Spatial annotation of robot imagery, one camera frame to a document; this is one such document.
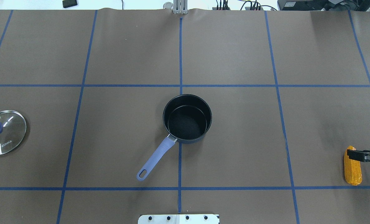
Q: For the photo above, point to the blue saucepan with handle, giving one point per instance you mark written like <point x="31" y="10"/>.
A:
<point x="187" y="118"/>

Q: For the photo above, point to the small black device on table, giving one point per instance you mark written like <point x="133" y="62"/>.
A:
<point x="69" y="3"/>

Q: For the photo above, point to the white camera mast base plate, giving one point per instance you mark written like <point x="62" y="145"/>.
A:
<point x="179" y="219"/>

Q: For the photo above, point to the glass lid with blue knob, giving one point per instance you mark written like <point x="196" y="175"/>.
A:
<point x="13" y="128"/>

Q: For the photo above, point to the brown table mat with grid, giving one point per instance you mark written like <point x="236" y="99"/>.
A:
<point x="289" y="92"/>

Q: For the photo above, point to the yellow corn cob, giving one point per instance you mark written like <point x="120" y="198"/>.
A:
<point x="352" y="169"/>

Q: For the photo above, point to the aluminium frame post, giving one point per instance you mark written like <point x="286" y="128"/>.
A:
<point x="180" y="7"/>

